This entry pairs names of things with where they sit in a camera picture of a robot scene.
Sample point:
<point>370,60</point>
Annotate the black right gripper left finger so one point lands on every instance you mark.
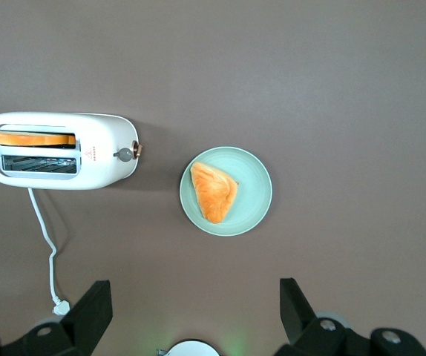
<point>83,322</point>

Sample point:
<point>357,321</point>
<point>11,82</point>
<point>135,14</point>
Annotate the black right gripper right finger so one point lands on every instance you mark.
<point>302,326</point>

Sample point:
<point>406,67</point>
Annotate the white two-slot toaster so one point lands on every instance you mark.
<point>101,152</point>

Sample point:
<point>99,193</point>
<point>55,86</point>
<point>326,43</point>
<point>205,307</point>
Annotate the grey toaster lever knob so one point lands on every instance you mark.
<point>124,154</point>

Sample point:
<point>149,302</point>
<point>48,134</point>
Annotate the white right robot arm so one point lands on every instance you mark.
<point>192,349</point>

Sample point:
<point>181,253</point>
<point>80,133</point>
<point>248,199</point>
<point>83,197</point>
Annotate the copper toaster dial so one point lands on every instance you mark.
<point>138,149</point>

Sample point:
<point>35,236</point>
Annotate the pale green round plate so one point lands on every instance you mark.
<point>252,193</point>

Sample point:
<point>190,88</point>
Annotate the triangular orange bread piece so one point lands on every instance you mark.
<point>213,193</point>

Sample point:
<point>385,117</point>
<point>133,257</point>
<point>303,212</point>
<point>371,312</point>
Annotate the toast slice with orange crust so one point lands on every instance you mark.
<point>27,138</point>

